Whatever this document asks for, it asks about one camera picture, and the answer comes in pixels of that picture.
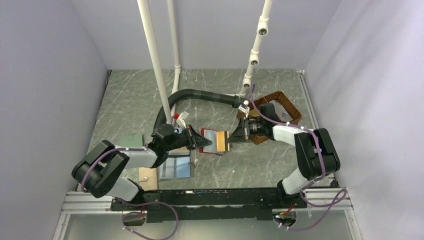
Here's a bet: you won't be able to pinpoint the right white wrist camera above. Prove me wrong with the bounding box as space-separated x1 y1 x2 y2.
237 100 250 118

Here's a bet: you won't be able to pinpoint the silver cards in basket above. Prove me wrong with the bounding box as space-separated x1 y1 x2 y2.
274 104 292 122

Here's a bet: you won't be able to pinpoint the white front pole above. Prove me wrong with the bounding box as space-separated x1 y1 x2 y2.
137 0 173 123

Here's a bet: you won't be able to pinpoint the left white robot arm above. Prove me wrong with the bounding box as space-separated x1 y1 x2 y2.
71 123 213 210

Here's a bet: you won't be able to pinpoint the black corrugated hose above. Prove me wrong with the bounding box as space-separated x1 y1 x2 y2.
150 88 251 137

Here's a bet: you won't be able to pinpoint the red leather card holder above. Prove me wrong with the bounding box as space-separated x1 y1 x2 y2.
199 128 225 156

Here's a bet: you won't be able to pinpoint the gold VIP card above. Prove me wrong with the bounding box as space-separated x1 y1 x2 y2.
216 131 231 153

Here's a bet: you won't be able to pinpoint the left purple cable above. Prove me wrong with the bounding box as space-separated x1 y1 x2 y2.
80 143 149 194

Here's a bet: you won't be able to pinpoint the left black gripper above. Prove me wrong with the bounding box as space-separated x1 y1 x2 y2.
164 124 212 152

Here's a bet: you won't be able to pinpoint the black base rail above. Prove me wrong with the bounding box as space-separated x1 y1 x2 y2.
110 187 307 223

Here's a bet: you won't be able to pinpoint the brown wicker divided basket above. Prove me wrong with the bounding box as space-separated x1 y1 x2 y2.
236 91 302 145

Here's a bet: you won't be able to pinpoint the white rear pole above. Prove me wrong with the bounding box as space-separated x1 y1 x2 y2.
165 0 182 96

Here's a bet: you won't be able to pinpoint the white pole with fittings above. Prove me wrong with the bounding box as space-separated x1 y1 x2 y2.
238 0 273 97

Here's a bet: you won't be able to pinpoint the green card holder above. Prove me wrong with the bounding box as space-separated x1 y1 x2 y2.
117 133 145 148

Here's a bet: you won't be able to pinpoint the blue card holder orange card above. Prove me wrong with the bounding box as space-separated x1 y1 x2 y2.
168 147 191 156

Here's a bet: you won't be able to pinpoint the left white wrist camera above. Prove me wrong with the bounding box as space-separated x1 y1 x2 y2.
173 111 189 130

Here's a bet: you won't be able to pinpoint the beige snap card holder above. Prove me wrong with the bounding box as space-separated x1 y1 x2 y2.
138 167 159 191

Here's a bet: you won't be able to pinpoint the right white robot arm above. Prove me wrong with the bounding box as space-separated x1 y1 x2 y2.
227 103 341 208

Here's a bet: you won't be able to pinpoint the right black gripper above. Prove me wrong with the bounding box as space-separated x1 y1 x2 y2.
226 117 266 144

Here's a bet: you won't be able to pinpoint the open blue grey card holder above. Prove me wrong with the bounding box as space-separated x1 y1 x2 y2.
158 156 193 181

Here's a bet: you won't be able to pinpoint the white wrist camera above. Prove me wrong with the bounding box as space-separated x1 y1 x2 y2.
173 111 189 130
237 100 250 118

